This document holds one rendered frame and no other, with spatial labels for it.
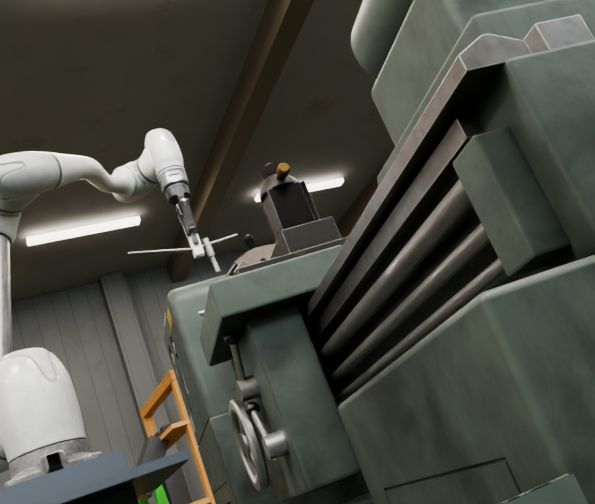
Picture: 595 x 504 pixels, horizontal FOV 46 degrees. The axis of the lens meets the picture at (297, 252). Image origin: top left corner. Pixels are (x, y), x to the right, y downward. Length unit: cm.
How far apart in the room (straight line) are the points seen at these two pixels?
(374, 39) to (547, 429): 57
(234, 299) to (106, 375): 823
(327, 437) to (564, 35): 64
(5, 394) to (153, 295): 816
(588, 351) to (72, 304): 914
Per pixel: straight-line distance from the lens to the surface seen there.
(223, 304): 102
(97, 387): 919
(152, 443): 616
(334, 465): 103
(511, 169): 55
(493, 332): 46
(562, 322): 48
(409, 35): 79
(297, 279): 105
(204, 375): 194
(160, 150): 224
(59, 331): 938
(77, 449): 149
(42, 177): 187
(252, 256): 189
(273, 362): 103
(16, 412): 150
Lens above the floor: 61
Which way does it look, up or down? 18 degrees up
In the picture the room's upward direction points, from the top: 22 degrees counter-clockwise
